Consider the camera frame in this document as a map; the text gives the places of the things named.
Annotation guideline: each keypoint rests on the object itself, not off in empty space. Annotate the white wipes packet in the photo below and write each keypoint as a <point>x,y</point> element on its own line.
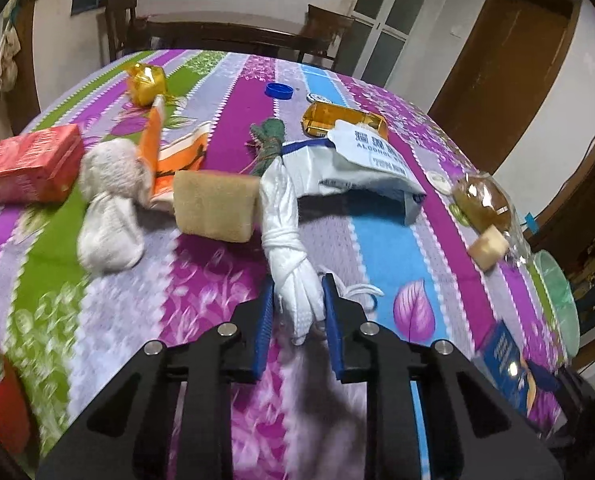
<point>367,170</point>

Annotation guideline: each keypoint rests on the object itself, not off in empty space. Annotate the white plush toy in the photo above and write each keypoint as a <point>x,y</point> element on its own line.
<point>109,210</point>

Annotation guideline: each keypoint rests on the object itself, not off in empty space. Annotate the blue bottle cap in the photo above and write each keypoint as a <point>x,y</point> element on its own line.
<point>279,91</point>

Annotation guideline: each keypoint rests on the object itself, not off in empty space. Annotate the red cardboard box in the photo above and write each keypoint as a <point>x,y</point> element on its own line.
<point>27,165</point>

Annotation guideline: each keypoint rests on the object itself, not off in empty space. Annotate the clear plastic bread bag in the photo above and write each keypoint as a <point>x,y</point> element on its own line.
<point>482,197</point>

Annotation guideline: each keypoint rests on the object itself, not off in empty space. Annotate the amber glass bottle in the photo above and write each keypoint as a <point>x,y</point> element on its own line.
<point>322,120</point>

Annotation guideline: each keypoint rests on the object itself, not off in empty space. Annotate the blue packet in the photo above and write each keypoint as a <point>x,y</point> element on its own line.
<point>502,365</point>

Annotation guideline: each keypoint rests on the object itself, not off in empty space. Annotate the purple striped floral tablecloth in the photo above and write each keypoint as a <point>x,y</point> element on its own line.
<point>217,290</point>

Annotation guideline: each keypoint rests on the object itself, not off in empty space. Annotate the brown wooden door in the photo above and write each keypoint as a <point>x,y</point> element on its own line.
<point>507,60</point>

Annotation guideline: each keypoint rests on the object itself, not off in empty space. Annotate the small beige block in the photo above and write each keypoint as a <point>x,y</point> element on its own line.
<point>487,247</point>

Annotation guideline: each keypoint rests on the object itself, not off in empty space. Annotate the small white cap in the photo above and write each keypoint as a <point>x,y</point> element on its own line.
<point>437,181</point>

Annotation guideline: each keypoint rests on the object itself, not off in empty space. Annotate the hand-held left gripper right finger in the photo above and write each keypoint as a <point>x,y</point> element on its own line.
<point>335,330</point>

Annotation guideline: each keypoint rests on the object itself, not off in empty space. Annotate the orange and white packet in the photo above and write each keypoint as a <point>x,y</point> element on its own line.
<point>177,160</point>

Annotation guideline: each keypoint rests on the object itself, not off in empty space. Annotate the white knotted cloth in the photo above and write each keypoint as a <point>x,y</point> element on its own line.
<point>287,240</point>

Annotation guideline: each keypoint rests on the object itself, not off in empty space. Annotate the brown sponge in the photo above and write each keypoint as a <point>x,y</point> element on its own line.
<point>212,205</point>

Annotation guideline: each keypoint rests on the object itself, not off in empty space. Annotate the gold foil wrapper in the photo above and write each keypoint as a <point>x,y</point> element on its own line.
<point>147,85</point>

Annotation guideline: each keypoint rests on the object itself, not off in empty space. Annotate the blue tape strip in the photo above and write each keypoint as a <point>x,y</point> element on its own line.
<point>531,221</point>

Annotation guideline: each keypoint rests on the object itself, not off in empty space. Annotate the green lined trash bin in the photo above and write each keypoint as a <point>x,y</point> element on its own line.
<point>557,300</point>

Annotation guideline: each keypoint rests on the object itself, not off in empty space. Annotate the frosted glass door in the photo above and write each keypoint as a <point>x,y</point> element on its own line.
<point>392,10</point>

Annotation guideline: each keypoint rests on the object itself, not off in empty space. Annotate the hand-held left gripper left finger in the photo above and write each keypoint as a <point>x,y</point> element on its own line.
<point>265,330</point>

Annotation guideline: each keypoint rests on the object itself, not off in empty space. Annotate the hanging beige towel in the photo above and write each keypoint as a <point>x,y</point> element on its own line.
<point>4,60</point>

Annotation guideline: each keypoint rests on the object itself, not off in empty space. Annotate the dark wooden table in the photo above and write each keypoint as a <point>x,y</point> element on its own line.
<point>227,35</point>

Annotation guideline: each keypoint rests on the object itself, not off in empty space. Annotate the dark wooden chair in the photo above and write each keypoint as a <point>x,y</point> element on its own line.
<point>120,25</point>
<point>327,30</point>

